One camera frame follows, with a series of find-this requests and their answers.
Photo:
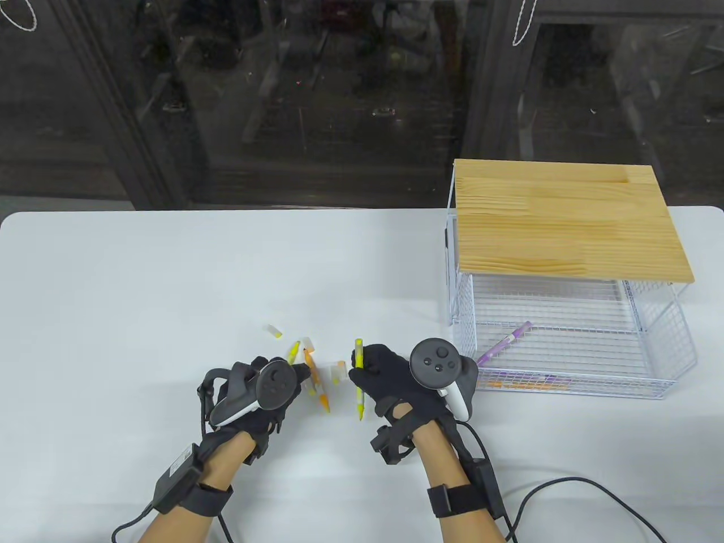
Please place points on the dark window mullion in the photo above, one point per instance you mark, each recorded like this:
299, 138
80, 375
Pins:
130, 124
486, 102

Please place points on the purple double-ended highlighter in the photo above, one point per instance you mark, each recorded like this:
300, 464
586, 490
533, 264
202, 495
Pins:
503, 343
548, 378

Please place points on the black wrist sensor box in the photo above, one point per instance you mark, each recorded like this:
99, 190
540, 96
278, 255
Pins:
176, 478
487, 486

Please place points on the black right hand controller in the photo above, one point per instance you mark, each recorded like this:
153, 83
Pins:
435, 362

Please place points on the person's left hand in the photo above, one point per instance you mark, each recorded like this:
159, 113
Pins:
266, 421

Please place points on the person's right forearm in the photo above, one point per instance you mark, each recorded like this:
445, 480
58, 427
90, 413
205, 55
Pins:
447, 458

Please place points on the black left hand controller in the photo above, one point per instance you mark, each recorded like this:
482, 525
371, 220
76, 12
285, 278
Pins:
274, 387

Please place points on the person's left forearm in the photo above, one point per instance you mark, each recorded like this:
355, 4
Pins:
220, 469

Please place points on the black hand controller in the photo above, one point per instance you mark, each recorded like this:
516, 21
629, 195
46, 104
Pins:
435, 362
274, 387

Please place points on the group of clear highlighter caps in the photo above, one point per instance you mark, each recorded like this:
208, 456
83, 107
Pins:
275, 332

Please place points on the orange double-ended highlighter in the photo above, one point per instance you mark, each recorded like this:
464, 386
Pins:
492, 384
323, 400

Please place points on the black left wrist sensor box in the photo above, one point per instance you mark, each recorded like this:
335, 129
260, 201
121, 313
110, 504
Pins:
176, 478

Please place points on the yellow double-ended highlighter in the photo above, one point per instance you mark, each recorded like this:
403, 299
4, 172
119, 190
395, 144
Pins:
359, 350
293, 352

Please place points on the black right wrist sensor box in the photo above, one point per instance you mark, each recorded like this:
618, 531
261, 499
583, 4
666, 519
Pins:
487, 486

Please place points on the person's right hand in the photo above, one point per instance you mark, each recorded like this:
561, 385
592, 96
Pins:
390, 379

